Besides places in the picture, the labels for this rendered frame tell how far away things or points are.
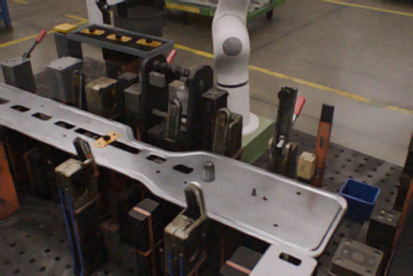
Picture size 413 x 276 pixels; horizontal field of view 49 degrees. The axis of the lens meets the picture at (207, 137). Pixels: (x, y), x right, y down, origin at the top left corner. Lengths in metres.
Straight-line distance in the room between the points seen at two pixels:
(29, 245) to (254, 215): 0.73
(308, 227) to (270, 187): 0.16
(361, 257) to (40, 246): 0.94
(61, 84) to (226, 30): 0.56
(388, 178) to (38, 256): 1.20
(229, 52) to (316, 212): 0.66
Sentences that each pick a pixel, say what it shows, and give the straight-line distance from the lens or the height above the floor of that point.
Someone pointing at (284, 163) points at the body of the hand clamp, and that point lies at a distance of 1.16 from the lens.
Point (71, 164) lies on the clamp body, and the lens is 1.15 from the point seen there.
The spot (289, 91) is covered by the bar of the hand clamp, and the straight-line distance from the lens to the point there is 1.09.
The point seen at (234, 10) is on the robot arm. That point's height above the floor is 1.25.
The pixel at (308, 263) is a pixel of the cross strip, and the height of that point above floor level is 1.00.
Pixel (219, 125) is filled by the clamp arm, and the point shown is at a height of 1.06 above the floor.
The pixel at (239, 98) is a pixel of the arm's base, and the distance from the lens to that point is 1.64.
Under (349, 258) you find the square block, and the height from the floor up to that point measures 1.06.
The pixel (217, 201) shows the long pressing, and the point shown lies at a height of 1.00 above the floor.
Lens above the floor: 1.67
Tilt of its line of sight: 31 degrees down
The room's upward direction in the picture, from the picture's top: straight up
